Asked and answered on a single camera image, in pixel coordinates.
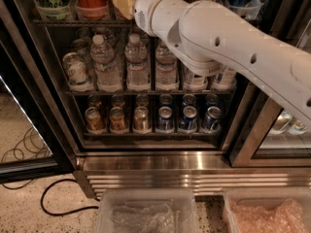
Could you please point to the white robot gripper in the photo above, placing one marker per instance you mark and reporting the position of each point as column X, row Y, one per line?
column 145, row 8

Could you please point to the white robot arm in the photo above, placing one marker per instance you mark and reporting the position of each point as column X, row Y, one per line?
column 205, row 31

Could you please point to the left red coke can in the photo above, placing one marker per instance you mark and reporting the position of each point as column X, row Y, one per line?
column 93, row 9

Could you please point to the green white can middle shelf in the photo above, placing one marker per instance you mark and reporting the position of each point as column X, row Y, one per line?
column 77, row 74

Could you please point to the right front gold can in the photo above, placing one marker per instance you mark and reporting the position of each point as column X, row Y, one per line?
column 141, row 120

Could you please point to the gold can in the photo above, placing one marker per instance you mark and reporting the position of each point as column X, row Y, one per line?
column 95, row 122
column 118, row 122
column 141, row 120

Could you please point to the middle front gold can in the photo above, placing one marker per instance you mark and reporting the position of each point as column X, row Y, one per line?
column 118, row 122

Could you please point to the left front gold can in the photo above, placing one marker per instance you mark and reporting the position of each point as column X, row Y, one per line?
column 95, row 122

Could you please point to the left front blue can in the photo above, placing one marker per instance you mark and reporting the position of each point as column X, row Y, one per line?
column 165, row 120

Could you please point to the middle front blue can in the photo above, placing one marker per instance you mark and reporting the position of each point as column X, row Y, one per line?
column 187, row 119

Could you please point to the right front blue can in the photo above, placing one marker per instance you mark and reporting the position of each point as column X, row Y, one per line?
column 211, row 120

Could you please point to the open glass fridge door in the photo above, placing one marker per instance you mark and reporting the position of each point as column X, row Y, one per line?
column 19, row 74

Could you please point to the stainless fridge base grille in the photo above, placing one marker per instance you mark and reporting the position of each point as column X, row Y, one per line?
column 204, row 174

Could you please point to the right closed fridge door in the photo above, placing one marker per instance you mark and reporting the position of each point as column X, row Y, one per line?
column 261, row 136

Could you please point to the silver can behind right door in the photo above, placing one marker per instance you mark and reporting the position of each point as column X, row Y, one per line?
column 297, row 128

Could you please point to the right clear water bottle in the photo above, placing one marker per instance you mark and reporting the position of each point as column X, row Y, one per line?
column 166, row 73

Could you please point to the clear water bottle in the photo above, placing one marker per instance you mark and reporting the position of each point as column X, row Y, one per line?
column 137, row 67
column 166, row 73
column 106, row 65

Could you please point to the middle clear water bottle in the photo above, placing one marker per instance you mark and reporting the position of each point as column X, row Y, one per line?
column 137, row 67

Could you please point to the left clear water bottle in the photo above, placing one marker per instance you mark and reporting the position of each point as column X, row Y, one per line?
column 106, row 65

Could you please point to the left brown tea bottle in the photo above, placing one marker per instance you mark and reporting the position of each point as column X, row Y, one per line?
column 193, row 82

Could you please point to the brown tea bottle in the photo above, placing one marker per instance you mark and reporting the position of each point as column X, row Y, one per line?
column 224, row 80
column 193, row 82

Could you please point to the right brown tea bottle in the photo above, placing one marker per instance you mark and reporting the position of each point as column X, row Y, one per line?
column 224, row 80

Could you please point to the clear bin with bubble wrap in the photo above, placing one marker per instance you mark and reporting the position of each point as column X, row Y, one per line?
column 150, row 210

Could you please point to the clear bin pink bubble wrap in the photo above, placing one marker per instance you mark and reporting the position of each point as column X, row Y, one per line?
column 268, row 210

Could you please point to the top wire shelf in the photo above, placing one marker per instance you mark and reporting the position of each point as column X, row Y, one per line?
column 81, row 23

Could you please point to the wire shelf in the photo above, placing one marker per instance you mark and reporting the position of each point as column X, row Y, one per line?
column 81, row 23
column 153, row 134
column 149, row 92

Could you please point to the middle wire shelf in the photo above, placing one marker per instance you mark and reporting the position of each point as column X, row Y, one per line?
column 149, row 92

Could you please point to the bottom wire shelf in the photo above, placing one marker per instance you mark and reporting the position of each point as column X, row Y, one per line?
column 153, row 134

